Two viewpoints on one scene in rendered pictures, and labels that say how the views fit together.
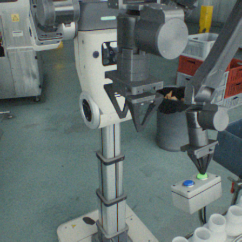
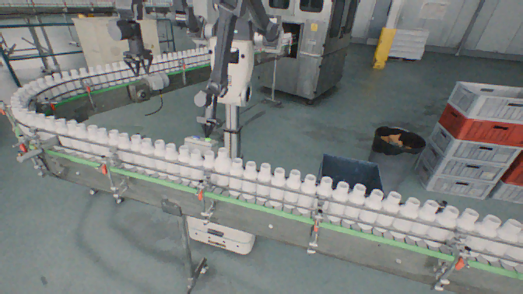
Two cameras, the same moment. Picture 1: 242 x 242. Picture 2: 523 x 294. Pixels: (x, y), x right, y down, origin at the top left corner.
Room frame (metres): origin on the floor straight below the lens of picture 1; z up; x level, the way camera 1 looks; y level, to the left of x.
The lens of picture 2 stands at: (0.10, -1.14, 1.73)
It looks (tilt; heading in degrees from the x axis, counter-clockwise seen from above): 33 degrees down; 45
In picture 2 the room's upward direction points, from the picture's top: 4 degrees clockwise
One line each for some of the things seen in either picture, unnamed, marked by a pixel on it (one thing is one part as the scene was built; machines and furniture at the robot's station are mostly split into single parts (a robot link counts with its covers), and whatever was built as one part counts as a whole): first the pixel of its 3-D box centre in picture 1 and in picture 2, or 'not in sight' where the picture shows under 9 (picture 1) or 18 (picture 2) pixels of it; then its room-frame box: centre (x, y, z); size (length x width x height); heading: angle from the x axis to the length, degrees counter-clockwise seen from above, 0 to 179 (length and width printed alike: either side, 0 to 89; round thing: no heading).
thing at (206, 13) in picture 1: (205, 20); not in sight; (10.51, -3.34, 0.55); 0.40 x 0.40 x 1.10; 32
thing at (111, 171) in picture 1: (111, 185); (233, 150); (0.98, 0.05, 0.74); 0.11 x 0.11 x 0.40; 32
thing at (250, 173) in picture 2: not in sight; (250, 180); (0.60, -0.58, 1.08); 0.06 x 0.06 x 0.17
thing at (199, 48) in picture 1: (207, 45); (496, 102); (3.20, -1.08, 1.00); 0.61 x 0.41 x 0.22; 129
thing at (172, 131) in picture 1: (174, 119); (388, 162); (2.50, -0.60, 0.32); 0.45 x 0.45 x 0.64
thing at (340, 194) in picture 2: not in sight; (338, 201); (0.79, -0.88, 1.08); 0.06 x 0.06 x 0.17
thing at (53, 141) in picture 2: not in sight; (50, 162); (0.01, 0.23, 0.96); 0.23 x 0.10 x 0.27; 32
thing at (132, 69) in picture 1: (132, 66); (136, 46); (0.44, -0.02, 1.51); 0.10 x 0.07 x 0.07; 32
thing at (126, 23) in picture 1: (135, 31); (132, 29); (0.44, -0.02, 1.57); 0.07 x 0.06 x 0.07; 32
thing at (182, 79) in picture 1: (202, 79); (471, 142); (3.20, -1.08, 0.55); 0.61 x 0.41 x 0.22; 129
